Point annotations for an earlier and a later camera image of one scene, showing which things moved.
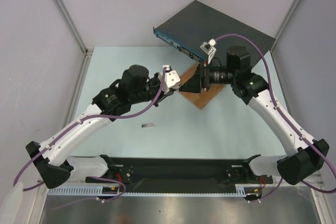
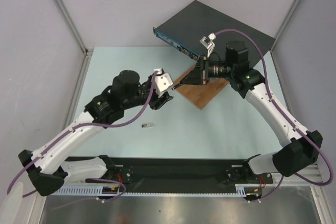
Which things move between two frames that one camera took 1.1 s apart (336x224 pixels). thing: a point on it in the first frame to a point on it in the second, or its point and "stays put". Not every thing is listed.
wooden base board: x=200 y=99 stays put
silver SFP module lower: x=148 y=125 stays put
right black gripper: x=205 y=77 to x=203 y=70
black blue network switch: x=191 y=27 stays put
